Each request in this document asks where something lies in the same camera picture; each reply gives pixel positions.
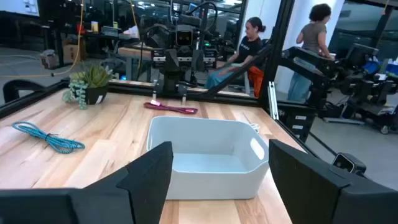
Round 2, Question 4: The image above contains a potted succulent plant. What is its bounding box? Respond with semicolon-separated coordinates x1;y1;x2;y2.
62;62;113;110

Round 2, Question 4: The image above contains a magenta USB-C cable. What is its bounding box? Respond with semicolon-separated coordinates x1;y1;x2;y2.
143;100;199;115

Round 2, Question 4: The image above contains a cardboard box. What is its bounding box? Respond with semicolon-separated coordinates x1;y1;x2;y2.
63;43;87;63

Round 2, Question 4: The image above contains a black background equipment cart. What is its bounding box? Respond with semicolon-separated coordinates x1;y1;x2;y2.
338;42;398;134

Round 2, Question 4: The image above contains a seated person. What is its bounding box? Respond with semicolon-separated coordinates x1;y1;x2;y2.
204;16;267;98

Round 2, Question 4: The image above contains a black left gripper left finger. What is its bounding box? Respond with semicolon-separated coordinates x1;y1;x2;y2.
0;141;174;224

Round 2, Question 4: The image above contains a small black table-level camera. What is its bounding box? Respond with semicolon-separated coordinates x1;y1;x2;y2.
331;152;368;175

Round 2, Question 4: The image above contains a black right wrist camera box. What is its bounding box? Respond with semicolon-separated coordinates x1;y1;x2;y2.
175;24;195;48

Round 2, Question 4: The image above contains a wooden background table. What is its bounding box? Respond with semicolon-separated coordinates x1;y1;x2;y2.
117;46;156;82

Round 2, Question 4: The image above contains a standing person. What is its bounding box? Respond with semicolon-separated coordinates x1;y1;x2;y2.
286;2;336;102

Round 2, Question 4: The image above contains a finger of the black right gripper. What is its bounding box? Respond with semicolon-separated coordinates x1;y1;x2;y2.
185;49;205;88
164;49;182;94

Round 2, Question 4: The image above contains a black aluminium table frame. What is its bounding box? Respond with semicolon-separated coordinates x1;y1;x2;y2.
0;0;343;156

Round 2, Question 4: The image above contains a blue braided USB-C cable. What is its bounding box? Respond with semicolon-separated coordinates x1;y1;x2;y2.
11;121;86;155

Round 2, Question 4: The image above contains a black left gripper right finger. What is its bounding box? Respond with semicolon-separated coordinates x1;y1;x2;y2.
269;139;398;224

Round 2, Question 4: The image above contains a black curved handle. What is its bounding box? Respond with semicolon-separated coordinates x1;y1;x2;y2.
2;79;46;103

